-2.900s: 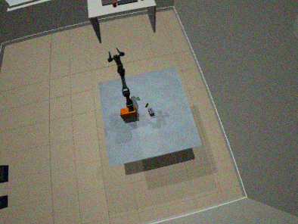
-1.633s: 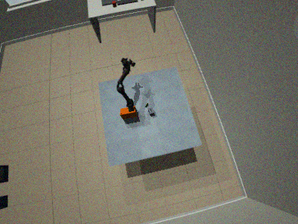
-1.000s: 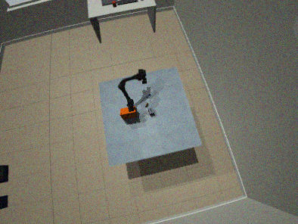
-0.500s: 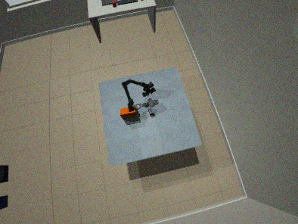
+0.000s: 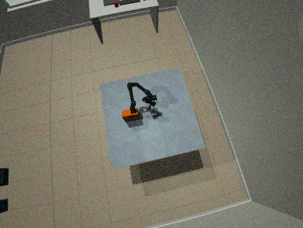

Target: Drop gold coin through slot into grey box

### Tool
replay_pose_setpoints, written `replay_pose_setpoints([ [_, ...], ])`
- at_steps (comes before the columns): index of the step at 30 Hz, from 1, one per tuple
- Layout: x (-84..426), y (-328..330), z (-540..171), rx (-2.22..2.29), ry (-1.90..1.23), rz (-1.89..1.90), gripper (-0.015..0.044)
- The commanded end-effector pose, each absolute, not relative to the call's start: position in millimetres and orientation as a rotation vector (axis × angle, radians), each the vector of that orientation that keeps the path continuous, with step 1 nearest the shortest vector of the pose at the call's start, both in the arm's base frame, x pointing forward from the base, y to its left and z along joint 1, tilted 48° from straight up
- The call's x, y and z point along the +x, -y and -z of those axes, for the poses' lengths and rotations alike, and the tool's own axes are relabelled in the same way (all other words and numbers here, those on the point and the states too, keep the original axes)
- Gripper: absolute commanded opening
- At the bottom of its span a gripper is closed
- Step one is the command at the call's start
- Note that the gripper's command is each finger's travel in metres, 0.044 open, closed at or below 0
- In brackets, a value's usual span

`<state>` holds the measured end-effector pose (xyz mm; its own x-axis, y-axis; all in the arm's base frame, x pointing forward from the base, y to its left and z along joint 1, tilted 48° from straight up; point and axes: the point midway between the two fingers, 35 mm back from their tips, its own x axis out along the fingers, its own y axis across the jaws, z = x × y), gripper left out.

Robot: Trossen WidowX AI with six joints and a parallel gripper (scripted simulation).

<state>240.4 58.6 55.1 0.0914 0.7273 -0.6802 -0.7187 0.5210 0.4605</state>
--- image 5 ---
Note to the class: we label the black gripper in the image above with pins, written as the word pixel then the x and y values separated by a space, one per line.
pixel 151 102

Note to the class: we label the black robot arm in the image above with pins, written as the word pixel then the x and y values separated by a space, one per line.
pixel 149 96

